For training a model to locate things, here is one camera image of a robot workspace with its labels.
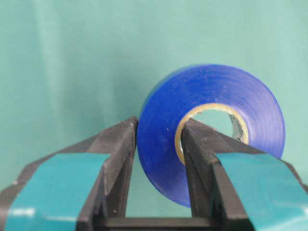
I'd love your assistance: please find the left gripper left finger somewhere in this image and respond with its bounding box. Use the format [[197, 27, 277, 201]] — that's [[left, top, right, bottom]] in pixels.
[[0, 116, 138, 231]]

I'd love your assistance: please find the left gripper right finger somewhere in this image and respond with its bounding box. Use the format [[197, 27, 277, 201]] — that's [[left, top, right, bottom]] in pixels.
[[181, 119, 308, 231]]

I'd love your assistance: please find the blue tape roll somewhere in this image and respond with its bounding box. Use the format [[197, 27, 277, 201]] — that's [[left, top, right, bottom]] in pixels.
[[137, 64, 285, 207]]

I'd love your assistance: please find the green table cloth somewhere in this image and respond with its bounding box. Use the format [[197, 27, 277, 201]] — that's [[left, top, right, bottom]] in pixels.
[[0, 0, 308, 219]]

